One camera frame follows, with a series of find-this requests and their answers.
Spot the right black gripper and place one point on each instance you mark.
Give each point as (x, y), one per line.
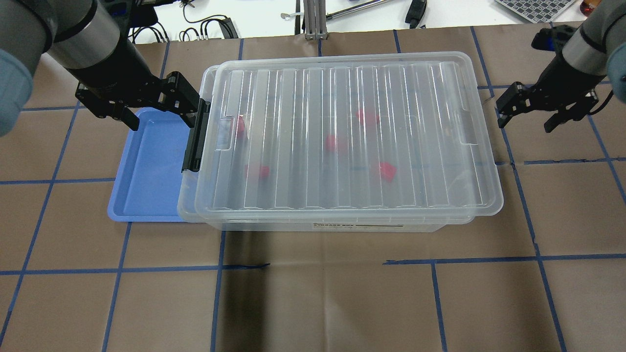
(562, 78)

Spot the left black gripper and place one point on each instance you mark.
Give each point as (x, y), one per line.
(113, 69)

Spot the red block from tray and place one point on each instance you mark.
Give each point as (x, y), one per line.
(256, 171)

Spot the clear plastic box lid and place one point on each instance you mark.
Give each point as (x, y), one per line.
(347, 137)

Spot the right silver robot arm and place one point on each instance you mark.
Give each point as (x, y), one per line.
(588, 69)

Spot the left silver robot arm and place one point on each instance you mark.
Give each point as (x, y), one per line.
(86, 40)

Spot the clear plastic storage box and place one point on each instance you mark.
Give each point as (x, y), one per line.
(323, 222)

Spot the blue plastic tray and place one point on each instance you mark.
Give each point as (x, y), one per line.
(149, 176)

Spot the red block near latch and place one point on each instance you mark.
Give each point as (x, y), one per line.
(240, 128)

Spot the black power adapter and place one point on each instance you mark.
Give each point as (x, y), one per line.
(228, 28)

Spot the long metal grabber rod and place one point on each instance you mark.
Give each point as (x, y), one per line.
(340, 13)

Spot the red block lower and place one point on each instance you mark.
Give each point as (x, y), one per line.
(385, 171)

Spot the red block upper middle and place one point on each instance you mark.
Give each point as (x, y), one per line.
(368, 117)

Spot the red block centre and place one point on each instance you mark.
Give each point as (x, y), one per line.
(336, 144)

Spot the black box latch handle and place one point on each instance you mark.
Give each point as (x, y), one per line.
(196, 138)

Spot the aluminium frame post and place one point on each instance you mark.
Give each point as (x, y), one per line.
(315, 19)

